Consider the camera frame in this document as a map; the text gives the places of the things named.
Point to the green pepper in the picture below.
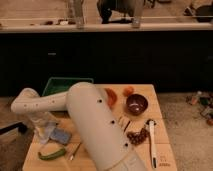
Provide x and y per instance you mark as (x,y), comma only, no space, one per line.
(52,156)

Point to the black office chair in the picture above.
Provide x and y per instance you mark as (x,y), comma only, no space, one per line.
(130,7)

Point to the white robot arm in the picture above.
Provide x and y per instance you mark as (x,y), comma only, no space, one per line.
(101,134)

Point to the brown grape bunch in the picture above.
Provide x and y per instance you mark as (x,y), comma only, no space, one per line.
(137,138)

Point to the purple bowl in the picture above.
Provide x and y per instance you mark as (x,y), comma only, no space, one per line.
(136,104)

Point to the orange bowl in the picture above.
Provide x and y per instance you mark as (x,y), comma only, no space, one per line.
(112,97)

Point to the brown snack box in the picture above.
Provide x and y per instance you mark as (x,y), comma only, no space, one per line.
(124,122)

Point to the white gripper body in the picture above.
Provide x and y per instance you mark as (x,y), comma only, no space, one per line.
(42,120)

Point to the small orange fruit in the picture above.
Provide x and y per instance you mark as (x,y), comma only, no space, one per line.
(129,90)

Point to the blue sponge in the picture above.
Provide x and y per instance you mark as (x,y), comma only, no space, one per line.
(60,136)

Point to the silver fork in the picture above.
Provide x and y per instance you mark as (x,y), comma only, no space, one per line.
(75,151)

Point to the green tray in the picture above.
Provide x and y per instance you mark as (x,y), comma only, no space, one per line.
(61,84)

